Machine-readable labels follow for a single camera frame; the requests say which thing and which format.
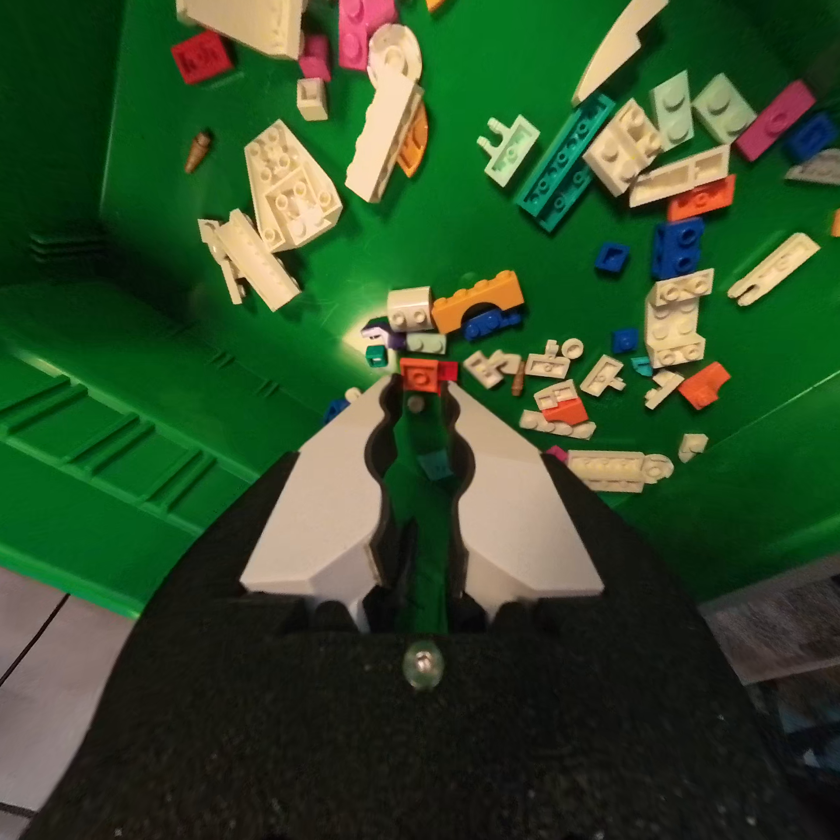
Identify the green plastic bin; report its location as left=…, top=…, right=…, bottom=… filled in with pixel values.
left=0, top=0, right=840, bottom=622

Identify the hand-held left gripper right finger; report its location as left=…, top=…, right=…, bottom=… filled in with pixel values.
left=445, top=378, right=604, bottom=622

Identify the pile of lego pieces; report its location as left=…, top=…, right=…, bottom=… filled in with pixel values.
left=172, top=0, right=840, bottom=494

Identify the orange lego brick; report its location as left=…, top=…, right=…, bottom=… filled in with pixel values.
left=398, top=357, right=459, bottom=395

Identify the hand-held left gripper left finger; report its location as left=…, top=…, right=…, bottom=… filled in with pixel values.
left=239, top=375, right=402, bottom=631

